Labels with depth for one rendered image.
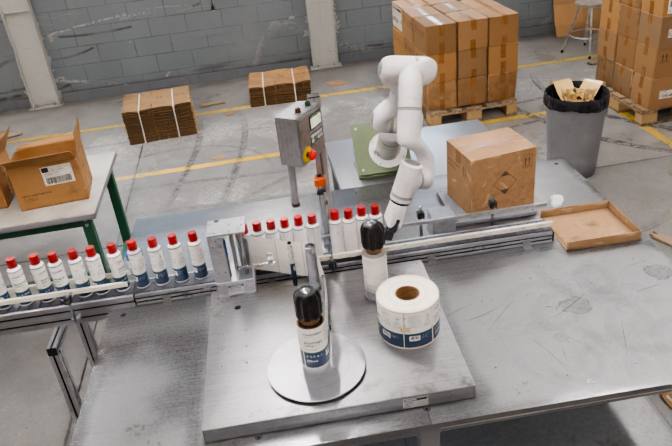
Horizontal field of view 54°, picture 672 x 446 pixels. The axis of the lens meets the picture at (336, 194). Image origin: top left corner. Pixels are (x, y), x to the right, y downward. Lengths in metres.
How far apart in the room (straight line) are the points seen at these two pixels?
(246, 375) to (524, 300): 1.00
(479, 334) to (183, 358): 1.00
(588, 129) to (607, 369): 2.86
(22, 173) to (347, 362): 2.17
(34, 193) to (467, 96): 3.71
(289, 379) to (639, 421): 1.47
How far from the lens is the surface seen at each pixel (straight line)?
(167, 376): 2.30
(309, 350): 2.02
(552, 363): 2.21
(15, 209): 3.84
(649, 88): 5.94
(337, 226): 2.50
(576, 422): 2.89
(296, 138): 2.34
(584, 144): 4.91
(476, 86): 5.96
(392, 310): 2.07
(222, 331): 2.33
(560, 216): 2.93
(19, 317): 2.78
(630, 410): 2.98
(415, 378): 2.06
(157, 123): 6.39
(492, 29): 5.87
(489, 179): 2.81
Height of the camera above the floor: 2.31
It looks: 28 degrees down
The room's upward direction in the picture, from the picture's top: 6 degrees counter-clockwise
